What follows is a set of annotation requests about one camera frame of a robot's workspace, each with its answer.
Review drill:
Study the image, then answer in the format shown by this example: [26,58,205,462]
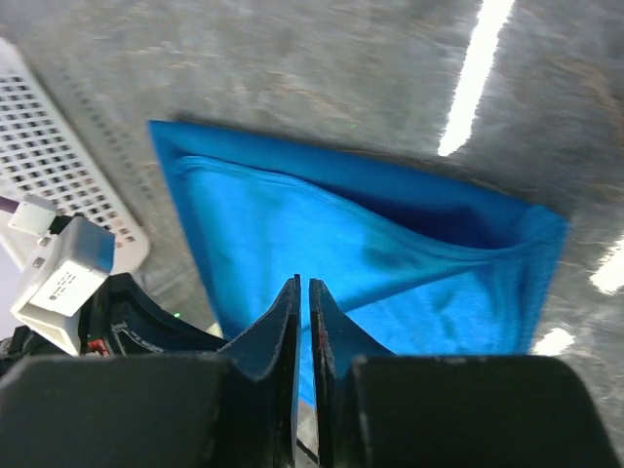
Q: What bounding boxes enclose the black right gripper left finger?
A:
[1,277,301,467]

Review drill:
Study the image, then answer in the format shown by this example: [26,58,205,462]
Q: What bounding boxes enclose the blue cloth napkin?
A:
[147,120,570,406]

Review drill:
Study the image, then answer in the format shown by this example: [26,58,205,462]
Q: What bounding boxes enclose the white plastic perforated basket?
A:
[1,39,150,274]

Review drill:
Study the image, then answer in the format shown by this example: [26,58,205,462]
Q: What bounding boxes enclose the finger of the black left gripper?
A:
[104,274,227,356]

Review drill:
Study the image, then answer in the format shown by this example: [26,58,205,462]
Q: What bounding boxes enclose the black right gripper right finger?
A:
[309,280,619,467]

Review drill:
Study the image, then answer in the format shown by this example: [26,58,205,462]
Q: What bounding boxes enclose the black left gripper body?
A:
[1,282,117,375]

